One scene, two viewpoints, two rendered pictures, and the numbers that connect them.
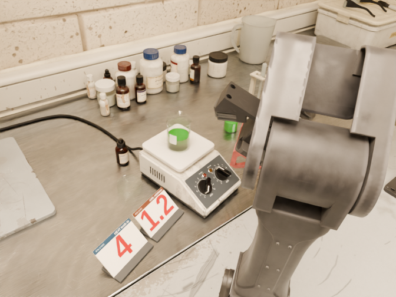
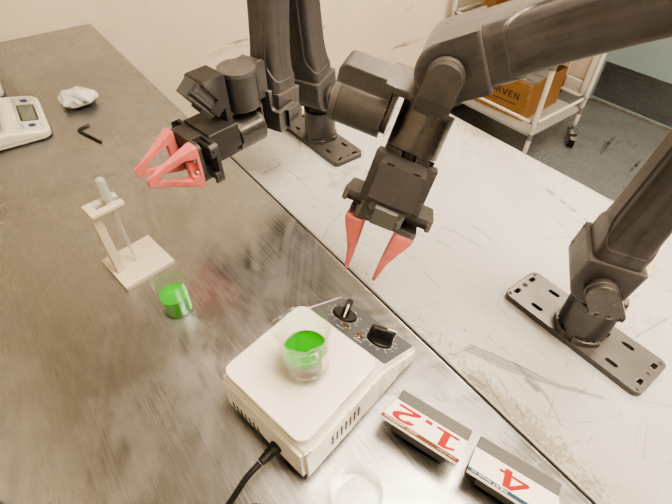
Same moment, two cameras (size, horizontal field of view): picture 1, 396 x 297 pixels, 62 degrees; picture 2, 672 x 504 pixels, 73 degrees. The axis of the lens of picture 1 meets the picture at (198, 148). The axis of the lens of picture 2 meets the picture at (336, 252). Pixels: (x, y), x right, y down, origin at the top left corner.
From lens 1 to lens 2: 59 cm
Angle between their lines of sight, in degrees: 61
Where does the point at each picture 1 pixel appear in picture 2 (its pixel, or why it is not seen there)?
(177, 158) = (346, 366)
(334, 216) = not seen: outside the picture
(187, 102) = (46, 385)
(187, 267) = (504, 385)
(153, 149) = (320, 413)
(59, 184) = not seen: outside the picture
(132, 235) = (486, 465)
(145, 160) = (322, 443)
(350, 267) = (455, 221)
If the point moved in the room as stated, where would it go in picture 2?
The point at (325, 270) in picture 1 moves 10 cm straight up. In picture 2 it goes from (464, 241) to (478, 193)
